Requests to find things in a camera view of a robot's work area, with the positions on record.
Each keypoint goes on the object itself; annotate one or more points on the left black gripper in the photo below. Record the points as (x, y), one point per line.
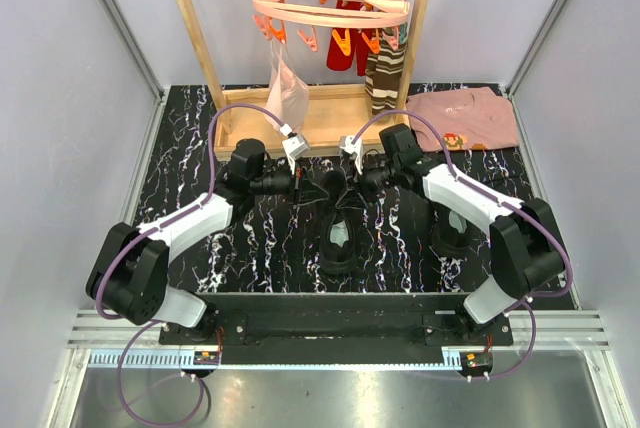
(309, 193)

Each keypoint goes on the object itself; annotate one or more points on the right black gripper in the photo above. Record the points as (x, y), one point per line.
(351, 199)

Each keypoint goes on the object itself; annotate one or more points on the black shoe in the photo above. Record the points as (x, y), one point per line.
(337, 254)
(451, 234)

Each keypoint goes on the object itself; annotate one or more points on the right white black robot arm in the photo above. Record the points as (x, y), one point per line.
(526, 250)

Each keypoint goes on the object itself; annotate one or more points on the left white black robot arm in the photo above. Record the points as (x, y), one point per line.
(130, 276)

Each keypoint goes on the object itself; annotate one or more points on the black marble pattern mat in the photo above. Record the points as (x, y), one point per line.
(275, 248)

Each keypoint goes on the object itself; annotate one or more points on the pink hanging bra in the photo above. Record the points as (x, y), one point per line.
(288, 97)

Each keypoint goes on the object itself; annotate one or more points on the brown striped hanging sock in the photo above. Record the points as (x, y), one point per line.
(384, 69)

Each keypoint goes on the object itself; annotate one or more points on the red hanging sock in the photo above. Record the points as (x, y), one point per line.
(348, 47)

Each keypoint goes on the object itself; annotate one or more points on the pink folded t-shirt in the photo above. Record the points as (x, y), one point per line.
(464, 119)

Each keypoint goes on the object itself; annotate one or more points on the pink round clip hanger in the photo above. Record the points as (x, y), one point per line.
(273, 16)

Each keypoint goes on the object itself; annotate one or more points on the left orange connector box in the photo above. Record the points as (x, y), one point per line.
(207, 357)

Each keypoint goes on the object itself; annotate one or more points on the orange connector box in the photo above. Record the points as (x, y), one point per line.
(207, 357)
(477, 361)

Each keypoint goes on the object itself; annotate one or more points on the right orange connector box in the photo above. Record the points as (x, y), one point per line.
(477, 361)

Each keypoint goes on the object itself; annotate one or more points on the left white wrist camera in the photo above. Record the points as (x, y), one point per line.
(295, 145)

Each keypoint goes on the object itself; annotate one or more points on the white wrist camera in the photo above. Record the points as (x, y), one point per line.
(352, 146)
(295, 145)

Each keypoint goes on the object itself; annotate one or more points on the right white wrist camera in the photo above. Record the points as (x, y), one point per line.
(352, 146)

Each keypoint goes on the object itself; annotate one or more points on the wooden drying rack frame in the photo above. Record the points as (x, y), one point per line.
(335, 110)

